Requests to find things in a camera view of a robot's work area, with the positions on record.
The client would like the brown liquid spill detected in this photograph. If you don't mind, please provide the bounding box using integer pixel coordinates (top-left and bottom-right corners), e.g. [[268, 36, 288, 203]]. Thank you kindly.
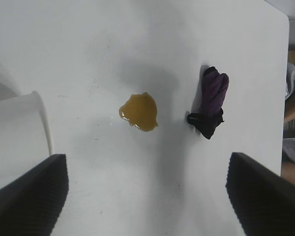
[[118, 91, 159, 133]]

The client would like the person in grey clothes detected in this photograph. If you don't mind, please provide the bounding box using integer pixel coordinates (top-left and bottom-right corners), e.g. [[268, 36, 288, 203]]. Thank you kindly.
[[281, 62, 295, 189]]

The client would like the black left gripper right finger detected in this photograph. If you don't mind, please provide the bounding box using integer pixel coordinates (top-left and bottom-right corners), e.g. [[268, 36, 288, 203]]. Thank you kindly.
[[225, 152, 295, 236]]

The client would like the white paper cup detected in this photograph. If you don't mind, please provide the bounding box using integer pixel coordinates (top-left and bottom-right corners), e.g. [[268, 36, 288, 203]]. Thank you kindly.
[[0, 90, 55, 195]]

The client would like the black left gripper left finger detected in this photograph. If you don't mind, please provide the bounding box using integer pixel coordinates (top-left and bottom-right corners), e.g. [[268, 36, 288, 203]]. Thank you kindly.
[[0, 153, 70, 236]]

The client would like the purple and black cloth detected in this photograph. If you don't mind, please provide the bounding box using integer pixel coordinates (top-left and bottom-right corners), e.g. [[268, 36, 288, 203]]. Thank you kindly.
[[186, 65, 230, 140]]

